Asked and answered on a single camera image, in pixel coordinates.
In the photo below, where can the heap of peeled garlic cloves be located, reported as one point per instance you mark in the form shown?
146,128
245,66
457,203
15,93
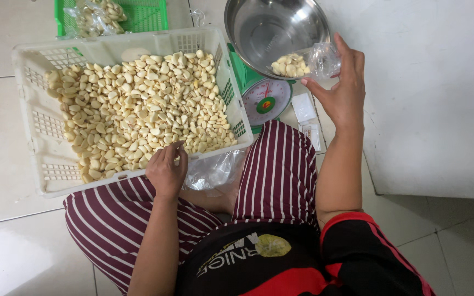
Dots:
138,115

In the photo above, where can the person's right hand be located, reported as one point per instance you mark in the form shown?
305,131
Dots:
344,94

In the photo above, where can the stack of empty clear bags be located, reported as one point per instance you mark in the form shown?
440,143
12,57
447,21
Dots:
212,170

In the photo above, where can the crumpled clear plastic scrap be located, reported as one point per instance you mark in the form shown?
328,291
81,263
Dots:
198,16

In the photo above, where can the clear bags of garlic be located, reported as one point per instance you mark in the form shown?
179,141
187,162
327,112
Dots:
97,16

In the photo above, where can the green kitchen scale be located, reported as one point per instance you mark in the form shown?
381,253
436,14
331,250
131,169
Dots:
261,98

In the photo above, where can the person's left fingers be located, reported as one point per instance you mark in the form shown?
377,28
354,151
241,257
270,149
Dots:
175,150

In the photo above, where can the clear plastic bag with garlic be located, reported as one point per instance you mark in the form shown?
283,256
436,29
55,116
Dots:
303,63

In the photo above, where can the black and red shirt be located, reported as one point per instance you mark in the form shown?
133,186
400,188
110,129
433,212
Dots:
303,259

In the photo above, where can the white plastic crate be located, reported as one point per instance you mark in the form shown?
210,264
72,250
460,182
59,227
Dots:
43,135

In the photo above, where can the small white packet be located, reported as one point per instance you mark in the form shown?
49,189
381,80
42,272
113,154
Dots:
303,107

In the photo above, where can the striped maroon shorts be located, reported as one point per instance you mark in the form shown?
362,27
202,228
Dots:
179,205

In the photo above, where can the steel scale bowl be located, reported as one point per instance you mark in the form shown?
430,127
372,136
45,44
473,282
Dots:
270,33

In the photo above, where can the person's left hand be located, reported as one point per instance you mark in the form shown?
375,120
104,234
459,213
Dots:
165,172

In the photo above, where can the small clear packet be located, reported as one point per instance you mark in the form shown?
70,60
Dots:
312,133

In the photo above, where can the green plastic basket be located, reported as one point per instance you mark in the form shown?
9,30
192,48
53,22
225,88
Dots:
146,16

